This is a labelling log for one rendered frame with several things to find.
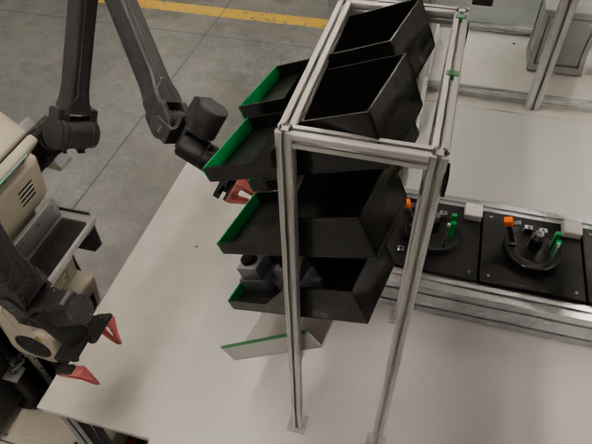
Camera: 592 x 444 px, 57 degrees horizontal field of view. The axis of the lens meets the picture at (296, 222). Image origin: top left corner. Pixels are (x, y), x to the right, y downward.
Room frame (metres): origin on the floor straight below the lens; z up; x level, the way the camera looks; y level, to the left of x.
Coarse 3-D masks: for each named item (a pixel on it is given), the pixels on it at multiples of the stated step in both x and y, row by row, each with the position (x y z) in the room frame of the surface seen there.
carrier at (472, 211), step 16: (448, 208) 1.02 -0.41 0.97; (464, 208) 1.02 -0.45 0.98; (480, 208) 1.00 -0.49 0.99; (400, 224) 0.97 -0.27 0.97; (448, 224) 0.87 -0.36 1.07; (464, 224) 0.96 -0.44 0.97; (480, 224) 0.96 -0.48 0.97; (400, 240) 0.91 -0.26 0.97; (432, 240) 0.89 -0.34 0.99; (448, 240) 0.89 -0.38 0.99; (464, 240) 0.91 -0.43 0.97; (400, 256) 0.86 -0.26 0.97; (432, 256) 0.86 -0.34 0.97; (448, 256) 0.86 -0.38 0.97; (464, 256) 0.85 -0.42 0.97; (432, 272) 0.81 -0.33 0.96; (448, 272) 0.81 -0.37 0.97; (464, 272) 0.81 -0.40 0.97
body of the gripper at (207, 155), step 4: (212, 144) 0.83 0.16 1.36; (212, 148) 0.83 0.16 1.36; (216, 148) 0.82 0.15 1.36; (204, 152) 0.81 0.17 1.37; (208, 152) 0.81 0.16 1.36; (212, 152) 0.81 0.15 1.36; (204, 156) 0.80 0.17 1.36; (208, 156) 0.80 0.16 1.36; (212, 156) 0.80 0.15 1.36; (200, 160) 0.80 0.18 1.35; (204, 160) 0.80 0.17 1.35; (208, 160) 0.80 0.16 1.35; (200, 164) 0.80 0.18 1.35; (204, 164) 0.80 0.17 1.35; (200, 168) 0.80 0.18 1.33; (220, 184) 0.76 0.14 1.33; (224, 184) 0.75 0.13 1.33; (220, 188) 0.77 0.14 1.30; (224, 188) 0.78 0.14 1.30; (216, 192) 0.76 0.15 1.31; (220, 192) 0.76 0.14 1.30; (216, 196) 0.76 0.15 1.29
